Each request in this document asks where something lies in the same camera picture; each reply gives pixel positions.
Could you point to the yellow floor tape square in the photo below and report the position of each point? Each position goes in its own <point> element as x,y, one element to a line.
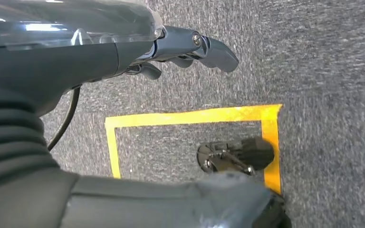
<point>185,117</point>

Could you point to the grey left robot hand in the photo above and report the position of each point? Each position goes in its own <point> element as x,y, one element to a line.
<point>75,59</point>

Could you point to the black robot foot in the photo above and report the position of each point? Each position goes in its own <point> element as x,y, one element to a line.
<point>255,154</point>

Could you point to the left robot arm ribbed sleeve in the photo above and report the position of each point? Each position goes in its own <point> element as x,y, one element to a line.
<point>9,141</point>

